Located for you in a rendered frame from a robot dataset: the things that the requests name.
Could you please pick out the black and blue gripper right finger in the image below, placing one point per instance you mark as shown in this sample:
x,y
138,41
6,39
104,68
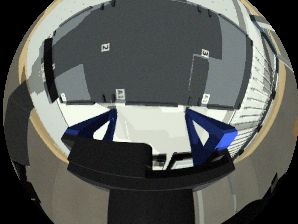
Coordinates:
x,y
221,135

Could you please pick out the white perforated base plate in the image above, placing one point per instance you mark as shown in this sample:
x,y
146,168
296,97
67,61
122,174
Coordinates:
x,y
50,114

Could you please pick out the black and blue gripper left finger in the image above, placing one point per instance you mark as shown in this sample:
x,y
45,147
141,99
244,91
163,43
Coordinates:
x,y
88,127

